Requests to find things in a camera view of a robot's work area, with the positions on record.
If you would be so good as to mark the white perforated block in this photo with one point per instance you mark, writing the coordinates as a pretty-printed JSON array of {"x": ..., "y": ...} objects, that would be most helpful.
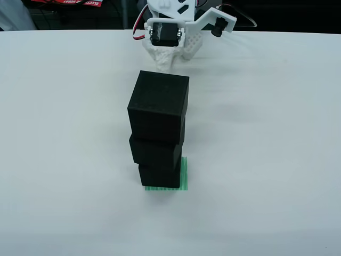
[{"x": 193, "y": 45}]

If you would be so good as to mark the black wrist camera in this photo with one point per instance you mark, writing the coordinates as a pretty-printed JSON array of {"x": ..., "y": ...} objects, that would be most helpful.
[{"x": 219, "y": 26}]

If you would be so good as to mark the green striped square marker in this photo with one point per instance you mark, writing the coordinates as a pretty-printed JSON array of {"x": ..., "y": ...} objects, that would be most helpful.
[{"x": 184, "y": 176}]

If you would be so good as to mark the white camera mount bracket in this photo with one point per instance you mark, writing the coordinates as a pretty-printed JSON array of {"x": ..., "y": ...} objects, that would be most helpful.
[{"x": 210, "y": 18}]

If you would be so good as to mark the red printed package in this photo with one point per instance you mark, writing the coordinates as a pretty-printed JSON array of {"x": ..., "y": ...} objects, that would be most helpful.
[{"x": 80, "y": 2}]

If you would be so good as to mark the black cube with scuff mark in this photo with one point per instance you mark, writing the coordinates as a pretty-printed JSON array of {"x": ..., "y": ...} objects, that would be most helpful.
[{"x": 160, "y": 177}]

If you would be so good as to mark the pale plastic cover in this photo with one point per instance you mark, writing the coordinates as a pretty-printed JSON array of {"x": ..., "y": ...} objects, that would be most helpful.
[{"x": 13, "y": 14}]

